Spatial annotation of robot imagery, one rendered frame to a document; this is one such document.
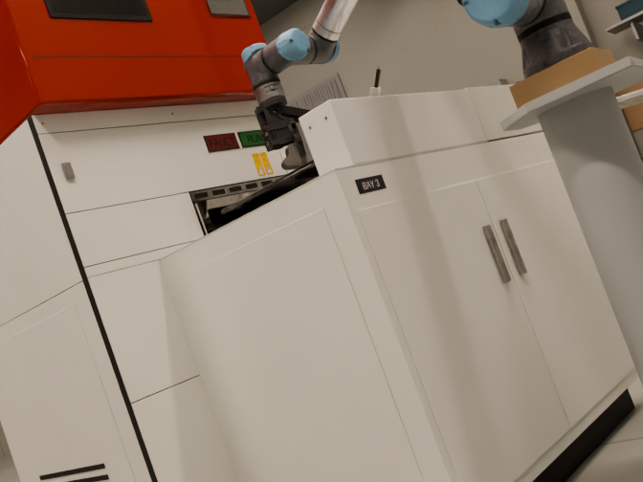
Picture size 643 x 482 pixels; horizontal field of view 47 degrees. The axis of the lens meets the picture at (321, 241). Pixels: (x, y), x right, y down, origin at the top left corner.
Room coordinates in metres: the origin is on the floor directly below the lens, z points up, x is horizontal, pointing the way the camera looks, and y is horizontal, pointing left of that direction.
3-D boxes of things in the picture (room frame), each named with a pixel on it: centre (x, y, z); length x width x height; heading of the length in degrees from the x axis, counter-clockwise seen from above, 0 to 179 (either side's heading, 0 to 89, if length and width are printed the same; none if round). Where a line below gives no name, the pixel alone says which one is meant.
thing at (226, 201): (2.12, 0.13, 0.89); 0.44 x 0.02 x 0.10; 138
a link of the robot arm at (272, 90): (1.92, -0.01, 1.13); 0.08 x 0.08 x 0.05
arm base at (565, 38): (1.58, -0.61, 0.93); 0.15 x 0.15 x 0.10
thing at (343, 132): (1.69, -0.26, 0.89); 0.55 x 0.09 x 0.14; 138
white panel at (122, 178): (1.99, 0.26, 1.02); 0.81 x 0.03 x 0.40; 138
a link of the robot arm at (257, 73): (1.92, -0.01, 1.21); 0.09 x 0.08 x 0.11; 49
